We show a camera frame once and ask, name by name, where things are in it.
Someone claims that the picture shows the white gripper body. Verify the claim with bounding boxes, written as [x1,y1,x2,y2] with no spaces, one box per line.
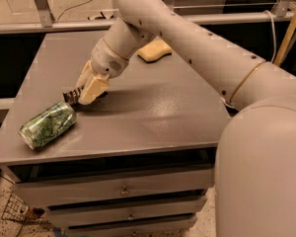
[90,39,128,78]

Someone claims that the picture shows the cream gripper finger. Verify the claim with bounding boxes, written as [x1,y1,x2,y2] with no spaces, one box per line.
[77,74,110,105]
[76,60,93,88]

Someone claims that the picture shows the black rxbar chocolate bar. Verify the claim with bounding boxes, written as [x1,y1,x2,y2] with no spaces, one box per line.
[63,86,84,107]

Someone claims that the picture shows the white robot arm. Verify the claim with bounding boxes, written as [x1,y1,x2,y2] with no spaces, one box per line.
[77,0,296,237]

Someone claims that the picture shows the green soda can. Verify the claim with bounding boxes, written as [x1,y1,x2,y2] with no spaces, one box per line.
[18,101,77,149]

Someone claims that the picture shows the yellow sponge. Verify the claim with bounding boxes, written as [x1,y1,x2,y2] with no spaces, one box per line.
[137,39,172,63]

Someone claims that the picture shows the grey drawer cabinet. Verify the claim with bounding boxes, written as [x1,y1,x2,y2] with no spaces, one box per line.
[0,30,231,237]

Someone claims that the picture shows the top grey drawer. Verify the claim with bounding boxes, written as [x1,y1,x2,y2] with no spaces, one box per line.
[13,168,213,207]

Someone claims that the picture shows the grey drawer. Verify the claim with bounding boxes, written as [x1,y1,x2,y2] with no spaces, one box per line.
[47,196,206,228]
[13,168,213,207]
[66,214,196,237]

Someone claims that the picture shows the middle grey drawer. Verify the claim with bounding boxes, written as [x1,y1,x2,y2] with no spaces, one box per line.
[47,196,206,228]

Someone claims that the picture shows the bottom grey drawer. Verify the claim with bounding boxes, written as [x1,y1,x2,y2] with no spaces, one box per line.
[66,214,196,237]

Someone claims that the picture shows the grey metal railing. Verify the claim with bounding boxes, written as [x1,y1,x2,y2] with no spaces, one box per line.
[0,0,296,34]

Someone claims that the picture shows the black floor cable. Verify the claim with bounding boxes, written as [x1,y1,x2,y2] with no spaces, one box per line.
[56,0,112,22]

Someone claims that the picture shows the metal wire basket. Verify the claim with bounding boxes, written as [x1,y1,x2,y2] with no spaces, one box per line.
[1,194,46,224]

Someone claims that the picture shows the white cable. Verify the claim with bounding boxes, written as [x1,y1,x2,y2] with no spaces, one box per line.
[262,10,278,63]

